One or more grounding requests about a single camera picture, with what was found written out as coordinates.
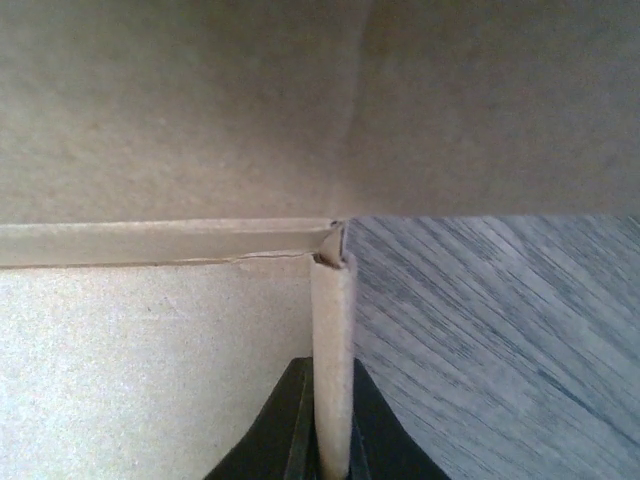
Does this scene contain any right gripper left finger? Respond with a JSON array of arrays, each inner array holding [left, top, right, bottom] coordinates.
[[206, 357, 319, 480]]

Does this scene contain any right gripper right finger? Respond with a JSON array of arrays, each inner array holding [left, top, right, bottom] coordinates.
[[348, 359, 449, 480]]

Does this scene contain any cardboard box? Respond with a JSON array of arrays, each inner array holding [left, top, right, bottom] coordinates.
[[1, 1, 639, 479]]

